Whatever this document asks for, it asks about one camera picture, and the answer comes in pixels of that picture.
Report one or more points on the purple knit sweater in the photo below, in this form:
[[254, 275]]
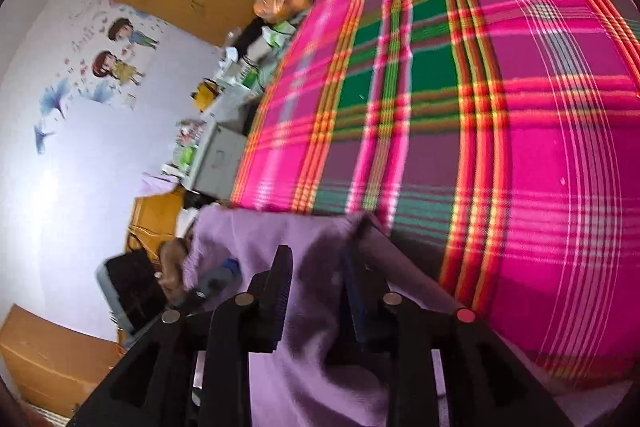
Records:
[[310, 382]]

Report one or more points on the black pouch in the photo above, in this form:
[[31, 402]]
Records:
[[247, 39]]

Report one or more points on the person's left hand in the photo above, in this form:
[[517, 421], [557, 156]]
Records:
[[172, 267]]

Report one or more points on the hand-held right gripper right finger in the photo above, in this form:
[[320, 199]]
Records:
[[357, 309]]

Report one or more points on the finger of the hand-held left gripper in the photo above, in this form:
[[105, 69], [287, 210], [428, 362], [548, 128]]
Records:
[[220, 274]]

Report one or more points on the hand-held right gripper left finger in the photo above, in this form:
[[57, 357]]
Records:
[[281, 304]]

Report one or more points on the green tissue pack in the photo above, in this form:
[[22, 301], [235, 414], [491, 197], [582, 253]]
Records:
[[277, 34]]

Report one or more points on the cartoon wall sticker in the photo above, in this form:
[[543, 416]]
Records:
[[115, 67]]

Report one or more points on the grey drawer cabinet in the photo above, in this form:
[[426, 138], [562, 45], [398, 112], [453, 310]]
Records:
[[220, 162]]

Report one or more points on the plaid bed sheet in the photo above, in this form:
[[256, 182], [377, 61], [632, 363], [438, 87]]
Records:
[[500, 107]]

